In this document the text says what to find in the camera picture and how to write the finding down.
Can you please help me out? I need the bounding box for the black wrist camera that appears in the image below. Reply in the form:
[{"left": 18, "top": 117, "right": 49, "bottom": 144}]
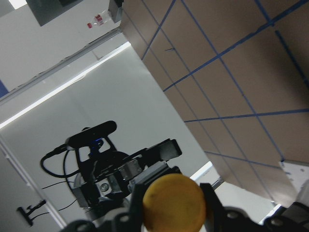
[{"left": 65, "top": 120, "right": 117, "bottom": 150}]

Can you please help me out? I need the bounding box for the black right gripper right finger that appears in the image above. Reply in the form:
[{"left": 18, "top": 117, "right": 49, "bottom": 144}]
[{"left": 199, "top": 182, "right": 252, "bottom": 232}]

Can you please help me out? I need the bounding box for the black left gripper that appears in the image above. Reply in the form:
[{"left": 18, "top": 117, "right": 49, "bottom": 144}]
[{"left": 72, "top": 139, "right": 182, "bottom": 214}]

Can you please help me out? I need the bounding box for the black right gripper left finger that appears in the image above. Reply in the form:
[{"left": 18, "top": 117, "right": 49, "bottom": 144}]
[{"left": 113, "top": 181, "right": 152, "bottom": 232}]

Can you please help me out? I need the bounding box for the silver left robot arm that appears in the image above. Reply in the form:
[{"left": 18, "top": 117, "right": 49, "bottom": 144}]
[{"left": 72, "top": 139, "right": 182, "bottom": 226}]

